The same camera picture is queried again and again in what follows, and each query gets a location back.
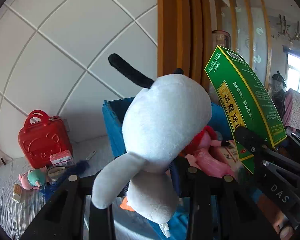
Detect blue plastic storage crate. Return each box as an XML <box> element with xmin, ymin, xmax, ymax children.
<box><xmin>102</xmin><ymin>97</ymin><xmax>240</xmax><ymax>240</ymax></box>

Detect pink pig plush red dress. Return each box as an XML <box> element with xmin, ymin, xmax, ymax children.
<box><xmin>185</xmin><ymin>125</ymin><xmax>224</xmax><ymax>158</ymax></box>

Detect wooden partition screen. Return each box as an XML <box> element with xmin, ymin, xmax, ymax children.
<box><xmin>211</xmin><ymin>0</ymin><xmax>273</xmax><ymax>90</ymax></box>

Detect white dog plush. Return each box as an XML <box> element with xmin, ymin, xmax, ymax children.
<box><xmin>92</xmin><ymin>53</ymin><xmax>213</xmax><ymax>222</ymax></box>

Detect pink pig plush blue dress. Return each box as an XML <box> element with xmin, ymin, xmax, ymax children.
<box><xmin>185</xmin><ymin>147</ymin><xmax>237</xmax><ymax>178</ymax></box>

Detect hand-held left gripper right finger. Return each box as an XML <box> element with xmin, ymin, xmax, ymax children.
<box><xmin>169</xmin><ymin>156</ymin><xmax>278</xmax><ymax>240</ymax></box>

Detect pink and white medicine box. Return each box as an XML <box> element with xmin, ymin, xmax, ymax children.
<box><xmin>50</xmin><ymin>150</ymin><xmax>73</xmax><ymax>167</ymax></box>

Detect wooden door frame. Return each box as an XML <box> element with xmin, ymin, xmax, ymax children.
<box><xmin>157</xmin><ymin>0</ymin><xmax>212</xmax><ymax>98</ymax></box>

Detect bright window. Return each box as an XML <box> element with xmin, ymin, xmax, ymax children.
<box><xmin>286</xmin><ymin>52</ymin><xmax>300</xmax><ymax>98</ymax></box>

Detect orange toy piece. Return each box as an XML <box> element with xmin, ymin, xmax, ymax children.
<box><xmin>119</xmin><ymin>196</ymin><xmax>135</xmax><ymax>212</ymax></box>

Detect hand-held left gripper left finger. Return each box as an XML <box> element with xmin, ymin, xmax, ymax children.
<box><xmin>20</xmin><ymin>170</ymin><xmax>115</xmax><ymax>240</ymax></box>

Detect red toy suitcase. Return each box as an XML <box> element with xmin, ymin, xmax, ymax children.
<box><xmin>18</xmin><ymin>109</ymin><xmax>73</xmax><ymax>169</ymax></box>

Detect branch wall decoration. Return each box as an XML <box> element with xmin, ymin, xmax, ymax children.
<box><xmin>272</xmin><ymin>15</ymin><xmax>300</xmax><ymax>45</ymax></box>

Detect large green medicine box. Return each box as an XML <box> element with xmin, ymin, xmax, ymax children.
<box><xmin>204</xmin><ymin>45</ymin><xmax>287</xmax><ymax>175</ymax></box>

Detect clear round container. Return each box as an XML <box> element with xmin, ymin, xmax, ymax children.
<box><xmin>46</xmin><ymin>166</ymin><xmax>67</xmax><ymax>180</ymax></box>

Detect hanging floral clothes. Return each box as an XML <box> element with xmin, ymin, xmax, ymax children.
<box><xmin>282</xmin><ymin>89</ymin><xmax>300</xmax><ymax>135</ymax></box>

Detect person's right hand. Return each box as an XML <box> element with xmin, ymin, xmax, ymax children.
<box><xmin>255</xmin><ymin>194</ymin><xmax>297</xmax><ymax>240</ymax></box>

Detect small pig plush teal dress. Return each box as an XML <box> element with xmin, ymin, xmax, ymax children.
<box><xmin>18</xmin><ymin>169</ymin><xmax>52</xmax><ymax>190</ymax></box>

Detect blue feather duster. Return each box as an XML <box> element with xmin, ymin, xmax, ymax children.
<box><xmin>39</xmin><ymin>160</ymin><xmax>90</xmax><ymax>200</ymax></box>

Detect black bag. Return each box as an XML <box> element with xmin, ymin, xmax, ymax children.
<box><xmin>271</xmin><ymin>71</ymin><xmax>288</xmax><ymax>110</ymax></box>

